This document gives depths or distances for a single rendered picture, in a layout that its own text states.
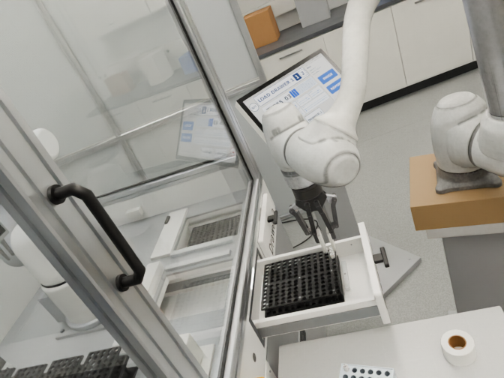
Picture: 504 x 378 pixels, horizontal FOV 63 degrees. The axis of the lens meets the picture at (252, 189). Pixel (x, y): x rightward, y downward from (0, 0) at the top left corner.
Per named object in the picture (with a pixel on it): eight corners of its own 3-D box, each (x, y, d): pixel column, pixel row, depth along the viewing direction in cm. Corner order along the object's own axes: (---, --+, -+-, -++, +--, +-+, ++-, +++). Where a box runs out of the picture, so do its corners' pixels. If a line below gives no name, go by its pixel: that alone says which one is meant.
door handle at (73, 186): (156, 275, 61) (84, 171, 52) (151, 289, 59) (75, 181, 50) (128, 283, 62) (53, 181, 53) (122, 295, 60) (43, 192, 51)
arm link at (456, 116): (462, 141, 137) (454, 80, 127) (511, 156, 121) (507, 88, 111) (424, 164, 134) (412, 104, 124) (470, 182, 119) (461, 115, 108)
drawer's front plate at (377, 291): (371, 247, 126) (363, 220, 121) (391, 324, 101) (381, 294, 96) (366, 249, 126) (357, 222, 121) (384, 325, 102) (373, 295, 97)
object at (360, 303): (365, 249, 124) (361, 234, 121) (381, 316, 103) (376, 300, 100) (244, 277, 135) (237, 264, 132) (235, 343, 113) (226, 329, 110)
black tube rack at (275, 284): (340, 263, 123) (334, 247, 120) (347, 309, 108) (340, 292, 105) (271, 279, 129) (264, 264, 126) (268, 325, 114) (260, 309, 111)
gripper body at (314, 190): (319, 169, 107) (328, 197, 111) (288, 178, 109) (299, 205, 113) (321, 184, 100) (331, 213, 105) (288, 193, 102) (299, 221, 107)
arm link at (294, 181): (280, 159, 107) (287, 177, 110) (279, 176, 99) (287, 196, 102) (313, 148, 104) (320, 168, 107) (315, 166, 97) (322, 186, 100)
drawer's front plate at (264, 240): (277, 214, 161) (267, 192, 156) (274, 265, 136) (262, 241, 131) (273, 215, 161) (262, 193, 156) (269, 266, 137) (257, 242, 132)
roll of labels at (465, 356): (470, 337, 97) (468, 327, 95) (481, 364, 91) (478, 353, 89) (439, 342, 99) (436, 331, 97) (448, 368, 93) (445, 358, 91)
